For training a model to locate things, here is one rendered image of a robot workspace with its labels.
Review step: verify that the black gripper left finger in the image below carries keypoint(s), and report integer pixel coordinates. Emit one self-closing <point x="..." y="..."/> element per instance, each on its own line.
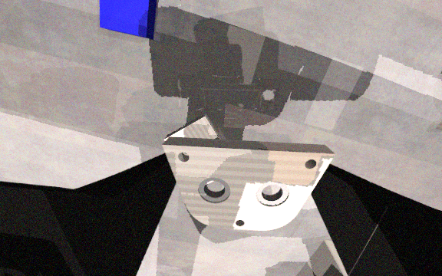
<point x="101" y="229"/>

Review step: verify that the blue rectangular block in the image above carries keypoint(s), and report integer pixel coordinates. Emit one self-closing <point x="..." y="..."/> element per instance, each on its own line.
<point x="134" y="17"/>

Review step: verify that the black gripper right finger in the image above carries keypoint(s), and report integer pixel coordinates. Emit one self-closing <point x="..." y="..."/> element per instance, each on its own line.
<point x="378" y="232"/>

